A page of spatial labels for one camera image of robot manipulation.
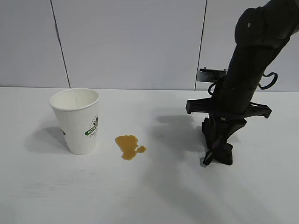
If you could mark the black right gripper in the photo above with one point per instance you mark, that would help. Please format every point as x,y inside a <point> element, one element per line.
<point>233,102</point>

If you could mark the black and purple rag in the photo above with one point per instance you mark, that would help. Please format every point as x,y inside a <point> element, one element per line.
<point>224,156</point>

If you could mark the white paper cup green print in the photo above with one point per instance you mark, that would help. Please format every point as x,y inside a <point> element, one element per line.
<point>74,130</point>

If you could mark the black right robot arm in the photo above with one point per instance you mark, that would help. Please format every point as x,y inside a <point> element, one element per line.
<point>254,42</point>

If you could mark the brown coffee spill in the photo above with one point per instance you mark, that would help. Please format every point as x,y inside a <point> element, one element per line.
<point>127,144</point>

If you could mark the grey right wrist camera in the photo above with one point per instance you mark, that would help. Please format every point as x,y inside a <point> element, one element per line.
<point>209,75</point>

